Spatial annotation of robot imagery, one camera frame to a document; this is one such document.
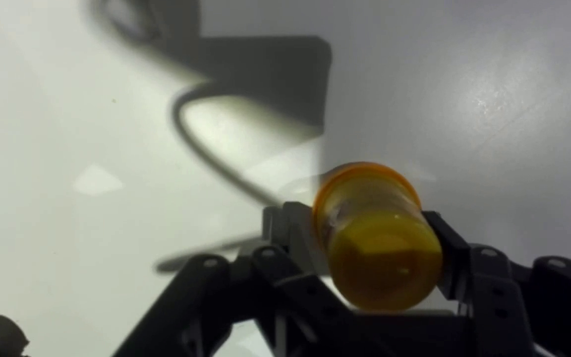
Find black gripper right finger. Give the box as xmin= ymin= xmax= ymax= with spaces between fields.
xmin=422 ymin=211 xmax=571 ymax=357

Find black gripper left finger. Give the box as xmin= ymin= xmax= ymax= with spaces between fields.
xmin=114 ymin=201 xmax=360 ymax=357

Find yellow play-doh can without lid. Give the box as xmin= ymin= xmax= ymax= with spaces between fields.
xmin=311 ymin=162 xmax=445 ymax=314

